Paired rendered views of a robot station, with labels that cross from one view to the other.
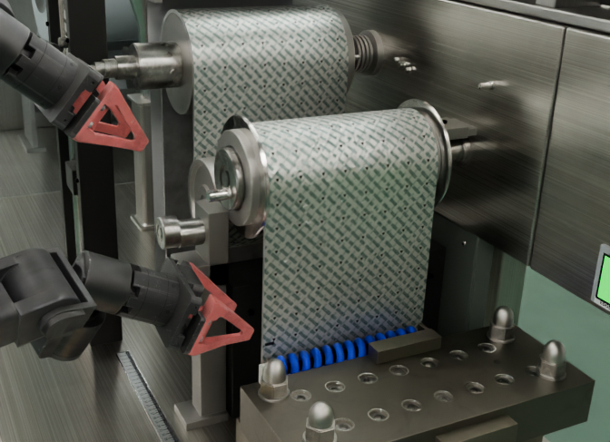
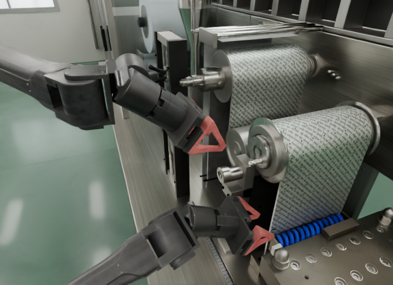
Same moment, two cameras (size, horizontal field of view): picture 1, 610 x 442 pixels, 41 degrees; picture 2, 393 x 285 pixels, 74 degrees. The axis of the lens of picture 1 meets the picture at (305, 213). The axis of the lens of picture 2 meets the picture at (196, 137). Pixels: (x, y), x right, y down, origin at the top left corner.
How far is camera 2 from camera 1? 0.47 m
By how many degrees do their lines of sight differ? 12
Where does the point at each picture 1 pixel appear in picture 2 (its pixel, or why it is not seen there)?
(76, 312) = (190, 255)
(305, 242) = (299, 185)
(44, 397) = not seen: hidden behind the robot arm
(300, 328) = (288, 220)
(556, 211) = not seen: outside the picture
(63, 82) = (181, 118)
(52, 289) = (178, 246)
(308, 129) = (306, 126)
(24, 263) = (160, 228)
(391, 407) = (345, 277)
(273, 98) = (269, 95)
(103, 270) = (201, 220)
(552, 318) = not seen: hidden behind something
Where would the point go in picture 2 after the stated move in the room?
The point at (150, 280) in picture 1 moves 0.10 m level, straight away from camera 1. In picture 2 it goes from (224, 220) to (216, 185)
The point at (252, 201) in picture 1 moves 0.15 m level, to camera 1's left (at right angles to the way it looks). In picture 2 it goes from (276, 170) to (203, 164)
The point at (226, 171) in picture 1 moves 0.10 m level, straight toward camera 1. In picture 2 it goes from (259, 148) to (269, 179)
